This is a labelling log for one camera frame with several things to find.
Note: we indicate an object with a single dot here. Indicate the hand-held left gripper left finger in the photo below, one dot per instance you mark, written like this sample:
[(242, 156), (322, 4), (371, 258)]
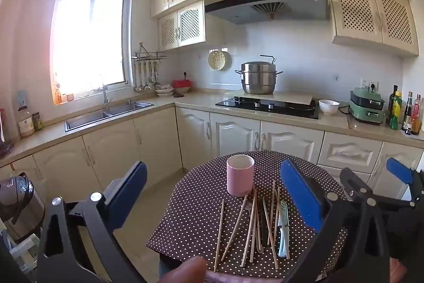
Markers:
[(129, 190)]

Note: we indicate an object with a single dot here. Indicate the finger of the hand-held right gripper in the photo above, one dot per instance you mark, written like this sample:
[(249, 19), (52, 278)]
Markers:
[(351, 182), (399, 168)]

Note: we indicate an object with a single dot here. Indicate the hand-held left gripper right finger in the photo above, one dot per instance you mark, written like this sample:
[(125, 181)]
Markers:
[(301, 196)]

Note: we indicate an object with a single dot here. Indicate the pink cup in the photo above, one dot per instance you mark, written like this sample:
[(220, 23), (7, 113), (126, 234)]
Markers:
[(240, 177)]

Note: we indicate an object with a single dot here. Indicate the pile of wooden chopsticks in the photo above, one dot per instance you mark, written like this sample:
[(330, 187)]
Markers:
[(219, 236)]

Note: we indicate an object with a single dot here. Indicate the person's left hand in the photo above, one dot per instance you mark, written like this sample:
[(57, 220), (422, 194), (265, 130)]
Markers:
[(185, 271)]

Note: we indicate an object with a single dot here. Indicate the dark chopstick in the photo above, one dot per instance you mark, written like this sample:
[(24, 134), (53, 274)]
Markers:
[(262, 226)]

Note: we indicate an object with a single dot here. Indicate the cream lower kitchen cabinets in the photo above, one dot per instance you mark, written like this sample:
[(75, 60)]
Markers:
[(159, 143)]

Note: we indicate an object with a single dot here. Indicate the chopstick pair on counter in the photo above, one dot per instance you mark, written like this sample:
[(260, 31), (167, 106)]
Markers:
[(349, 123)]

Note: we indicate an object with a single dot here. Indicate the metal spoon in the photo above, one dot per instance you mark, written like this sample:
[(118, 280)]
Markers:
[(260, 246)]

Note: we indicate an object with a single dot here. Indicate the dark olive oil bottle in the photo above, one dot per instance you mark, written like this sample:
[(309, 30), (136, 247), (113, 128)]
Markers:
[(392, 100)]

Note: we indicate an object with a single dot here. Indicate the green electric cooker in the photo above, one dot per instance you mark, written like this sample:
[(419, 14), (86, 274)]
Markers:
[(366, 107)]

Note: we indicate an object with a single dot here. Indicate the polka dot covered round table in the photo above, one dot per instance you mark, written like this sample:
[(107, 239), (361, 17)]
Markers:
[(198, 203)]

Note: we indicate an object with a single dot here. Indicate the white bowl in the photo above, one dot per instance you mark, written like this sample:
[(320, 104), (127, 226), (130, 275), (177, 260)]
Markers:
[(328, 107)]

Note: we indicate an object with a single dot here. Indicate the stainless steel sink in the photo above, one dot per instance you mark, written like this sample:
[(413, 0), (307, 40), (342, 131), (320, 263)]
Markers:
[(99, 117)]

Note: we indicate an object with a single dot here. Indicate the metal faucet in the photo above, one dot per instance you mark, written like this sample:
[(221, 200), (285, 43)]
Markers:
[(106, 97)]

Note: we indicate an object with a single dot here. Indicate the black gas cooktop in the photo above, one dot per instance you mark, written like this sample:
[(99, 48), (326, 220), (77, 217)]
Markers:
[(265, 104)]

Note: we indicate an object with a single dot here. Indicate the stack of small bowls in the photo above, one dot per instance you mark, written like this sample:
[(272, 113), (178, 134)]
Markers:
[(164, 90)]

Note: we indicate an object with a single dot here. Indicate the small dark jar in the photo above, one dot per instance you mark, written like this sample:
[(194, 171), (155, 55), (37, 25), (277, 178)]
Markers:
[(37, 122)]

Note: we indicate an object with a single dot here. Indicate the small bottles on windowsill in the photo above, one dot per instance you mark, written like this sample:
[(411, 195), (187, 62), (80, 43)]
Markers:
[(61, 95)]

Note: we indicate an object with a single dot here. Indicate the clear bottle with label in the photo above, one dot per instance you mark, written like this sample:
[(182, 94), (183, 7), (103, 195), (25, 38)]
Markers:
[(25, 125)]

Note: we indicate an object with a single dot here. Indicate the stainless steel steamer pot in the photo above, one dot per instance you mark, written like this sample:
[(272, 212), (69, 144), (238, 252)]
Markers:
[(258, 77)]

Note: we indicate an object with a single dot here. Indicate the cream lattice door cabinet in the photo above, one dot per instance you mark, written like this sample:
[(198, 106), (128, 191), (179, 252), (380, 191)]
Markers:
[(374, 16), (182, 26)]

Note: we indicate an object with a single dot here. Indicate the cream round strainer plate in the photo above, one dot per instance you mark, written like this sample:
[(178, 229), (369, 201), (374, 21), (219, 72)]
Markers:
[(217, 60)]

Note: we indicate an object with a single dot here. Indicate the kitchen window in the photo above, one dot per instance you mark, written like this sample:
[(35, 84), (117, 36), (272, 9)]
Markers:
[(89, 34)]

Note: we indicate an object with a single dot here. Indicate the black range hood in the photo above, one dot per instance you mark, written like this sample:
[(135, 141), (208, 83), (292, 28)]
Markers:
[(265, 6)]

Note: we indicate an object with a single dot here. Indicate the white wall socket pair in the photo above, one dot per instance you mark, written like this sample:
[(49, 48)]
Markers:
[(369, 84)]

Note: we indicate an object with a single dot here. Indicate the wall utensil rack with ladles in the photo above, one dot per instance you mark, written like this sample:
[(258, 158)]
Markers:
[(145, 69)]

